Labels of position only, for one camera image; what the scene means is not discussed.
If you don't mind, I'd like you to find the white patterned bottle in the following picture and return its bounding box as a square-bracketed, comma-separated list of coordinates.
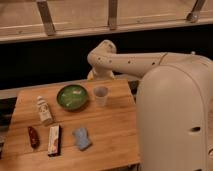
[37, 96, 53, 126]

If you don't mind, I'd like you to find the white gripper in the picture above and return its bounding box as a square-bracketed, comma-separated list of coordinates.
[87, 68, 115, 80]

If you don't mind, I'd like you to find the green ceramic bowl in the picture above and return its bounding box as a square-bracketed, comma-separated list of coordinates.
[57, 84, 89, 111]

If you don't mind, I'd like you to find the left metal bracket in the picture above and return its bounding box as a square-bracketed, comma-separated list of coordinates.
[36, 0, 56, 36]

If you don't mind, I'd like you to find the middle metal bracket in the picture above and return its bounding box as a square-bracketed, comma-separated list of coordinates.
[108, 0, 118, 30]

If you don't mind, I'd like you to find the light blue crumpled cloth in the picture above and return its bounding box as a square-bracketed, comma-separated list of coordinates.
[72, 127, 92, 151]

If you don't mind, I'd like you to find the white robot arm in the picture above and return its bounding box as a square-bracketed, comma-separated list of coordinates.
[87, 40, 213, 171]

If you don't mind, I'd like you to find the right metal bracket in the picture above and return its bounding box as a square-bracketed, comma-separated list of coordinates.
[186, 0, 206, 23]

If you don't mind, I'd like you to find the metal bracket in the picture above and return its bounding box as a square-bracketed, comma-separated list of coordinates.
[108, 0, 118, 30]
[186, 0, 206, 23]
[36, 0, 56, 36]

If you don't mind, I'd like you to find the translucent white cup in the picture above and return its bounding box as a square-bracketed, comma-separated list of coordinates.
[93, 86, 108, 107]

